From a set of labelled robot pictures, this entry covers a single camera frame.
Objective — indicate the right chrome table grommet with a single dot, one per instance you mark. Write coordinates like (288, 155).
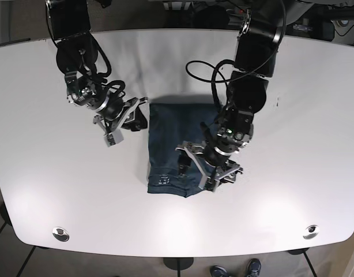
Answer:
(310, 232)

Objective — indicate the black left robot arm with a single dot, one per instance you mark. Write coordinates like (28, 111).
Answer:
(239, 91)

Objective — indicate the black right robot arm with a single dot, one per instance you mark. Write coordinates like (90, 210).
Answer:
(86, 69)

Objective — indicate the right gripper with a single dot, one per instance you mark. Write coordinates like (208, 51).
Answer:
(117, 115)

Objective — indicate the front black table foot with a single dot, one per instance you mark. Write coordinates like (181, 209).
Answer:
(180, 263)

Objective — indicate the dark teal T-shirt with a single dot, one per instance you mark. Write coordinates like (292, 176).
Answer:
(171, 170)

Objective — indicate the grey sneaker shoe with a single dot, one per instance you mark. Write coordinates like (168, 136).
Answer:
(253, 268)
(218, 271)

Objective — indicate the left chrome table grommet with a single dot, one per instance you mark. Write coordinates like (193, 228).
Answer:
(60, 234)

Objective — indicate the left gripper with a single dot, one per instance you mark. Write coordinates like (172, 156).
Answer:
(215, 167)

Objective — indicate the chrome table grommet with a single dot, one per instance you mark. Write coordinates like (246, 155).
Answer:
(60, 234)
(310, 232)

